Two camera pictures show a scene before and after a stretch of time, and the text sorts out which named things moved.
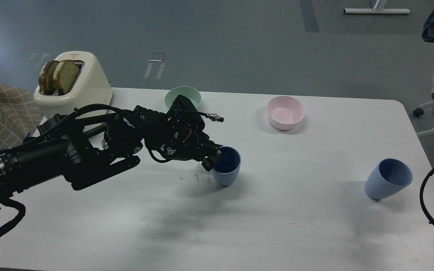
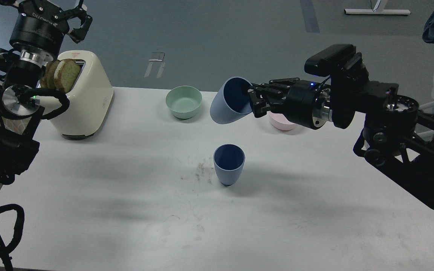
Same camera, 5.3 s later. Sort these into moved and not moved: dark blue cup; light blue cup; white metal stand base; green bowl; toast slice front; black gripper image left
Moved: black gripper image left; light blue cup
Not moved: toast slice front; green bowl; dark blue cup; white metal stand base
